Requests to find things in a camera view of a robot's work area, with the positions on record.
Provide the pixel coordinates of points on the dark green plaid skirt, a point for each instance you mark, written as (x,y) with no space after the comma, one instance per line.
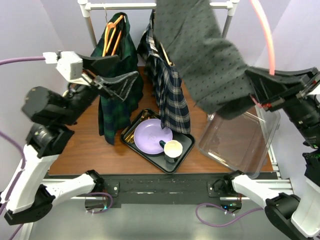
(114,114)

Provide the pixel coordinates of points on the clear plastic bin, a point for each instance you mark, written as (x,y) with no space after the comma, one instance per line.
(242,143)

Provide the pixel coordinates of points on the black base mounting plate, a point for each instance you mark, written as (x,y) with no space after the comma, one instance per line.
(168,189)

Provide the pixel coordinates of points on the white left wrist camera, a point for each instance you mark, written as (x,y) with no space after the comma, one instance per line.
(68,64)

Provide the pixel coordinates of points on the grey dotted skirt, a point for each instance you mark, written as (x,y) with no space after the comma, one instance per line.
(211,66)

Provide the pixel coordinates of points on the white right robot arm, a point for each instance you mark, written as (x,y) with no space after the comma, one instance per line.
(296,217)

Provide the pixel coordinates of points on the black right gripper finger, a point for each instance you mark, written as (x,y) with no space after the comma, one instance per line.
(280,76)
(266,91)

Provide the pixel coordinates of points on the navy white plaid skirt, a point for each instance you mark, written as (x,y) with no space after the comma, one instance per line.
(166,82)

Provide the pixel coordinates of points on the purple plate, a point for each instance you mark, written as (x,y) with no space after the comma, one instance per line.
(149,133)

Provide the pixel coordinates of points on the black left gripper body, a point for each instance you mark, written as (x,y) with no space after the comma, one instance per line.
(81,94)

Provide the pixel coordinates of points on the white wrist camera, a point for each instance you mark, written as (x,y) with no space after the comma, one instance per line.
(68,64)
(311,87)

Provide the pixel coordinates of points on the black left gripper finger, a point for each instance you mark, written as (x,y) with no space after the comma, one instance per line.
(117,87)
(90,62)

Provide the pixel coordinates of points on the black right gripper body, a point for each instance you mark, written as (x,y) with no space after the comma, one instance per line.
(302,109)

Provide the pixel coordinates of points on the gold cutlery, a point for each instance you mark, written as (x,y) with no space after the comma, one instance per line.
(146,115)

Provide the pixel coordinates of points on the black tray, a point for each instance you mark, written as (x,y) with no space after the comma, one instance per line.
(187,141)

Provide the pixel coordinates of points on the dark green cream mug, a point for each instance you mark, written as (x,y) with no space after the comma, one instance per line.
(173,149)

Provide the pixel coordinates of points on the orange hanger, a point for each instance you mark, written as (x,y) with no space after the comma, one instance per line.
(112,36)

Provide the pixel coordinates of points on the pink hanger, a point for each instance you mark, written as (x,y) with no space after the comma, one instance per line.
(267,34)

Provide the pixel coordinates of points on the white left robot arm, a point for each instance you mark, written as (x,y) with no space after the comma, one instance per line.
(26,199)

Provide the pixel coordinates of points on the beige hanger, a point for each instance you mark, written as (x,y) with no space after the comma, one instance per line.
(165,55)

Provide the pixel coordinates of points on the white metal clothes rack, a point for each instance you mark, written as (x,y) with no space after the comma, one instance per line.
(86,7)

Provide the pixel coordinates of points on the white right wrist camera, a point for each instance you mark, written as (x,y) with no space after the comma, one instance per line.
(311,87)

